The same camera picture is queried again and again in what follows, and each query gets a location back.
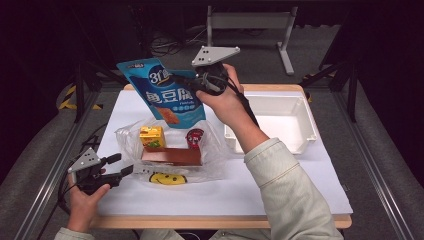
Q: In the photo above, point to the clear smiley-face plastic bag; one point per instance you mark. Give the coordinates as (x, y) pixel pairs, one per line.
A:
(213, 160)

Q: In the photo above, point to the aluminium floor rail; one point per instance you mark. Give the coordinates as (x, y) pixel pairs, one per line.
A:
(50, 180)
(373, 166)

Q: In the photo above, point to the brown rectangular box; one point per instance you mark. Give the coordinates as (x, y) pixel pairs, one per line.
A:
(171, 156)

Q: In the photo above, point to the blue snack pouch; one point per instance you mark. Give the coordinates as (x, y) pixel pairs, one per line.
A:
(166, 100)

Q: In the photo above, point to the black tripod stand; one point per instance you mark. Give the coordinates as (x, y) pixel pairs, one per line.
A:
(80, 90)
(346, 83)

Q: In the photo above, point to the person's left hand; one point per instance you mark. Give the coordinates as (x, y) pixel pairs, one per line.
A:
(81, 208)

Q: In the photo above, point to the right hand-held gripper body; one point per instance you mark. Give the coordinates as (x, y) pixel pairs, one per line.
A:
(213, 55)

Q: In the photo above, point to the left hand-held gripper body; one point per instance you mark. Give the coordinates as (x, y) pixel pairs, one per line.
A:
(86, 163)

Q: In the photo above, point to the yellow juice carton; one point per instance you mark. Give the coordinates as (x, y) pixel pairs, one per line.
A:
(151, 136)

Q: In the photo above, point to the white plastic bin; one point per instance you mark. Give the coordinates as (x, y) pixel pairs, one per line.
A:
(276, 123)

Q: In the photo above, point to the grey metal stand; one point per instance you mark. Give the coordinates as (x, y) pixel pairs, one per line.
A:
(253, 20)

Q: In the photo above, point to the person's right hand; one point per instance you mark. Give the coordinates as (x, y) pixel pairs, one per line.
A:
(226, 103)

